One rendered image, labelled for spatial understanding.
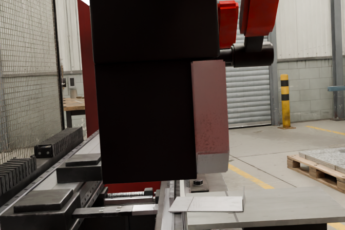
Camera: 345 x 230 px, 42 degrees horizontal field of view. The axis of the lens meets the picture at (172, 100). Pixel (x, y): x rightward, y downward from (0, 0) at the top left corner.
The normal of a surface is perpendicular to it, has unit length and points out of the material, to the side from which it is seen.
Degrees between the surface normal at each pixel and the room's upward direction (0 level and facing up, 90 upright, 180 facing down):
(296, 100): 90
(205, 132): 90
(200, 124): 90
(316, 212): 0
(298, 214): 0
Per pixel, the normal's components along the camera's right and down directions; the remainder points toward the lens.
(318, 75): 0.24, 0.06
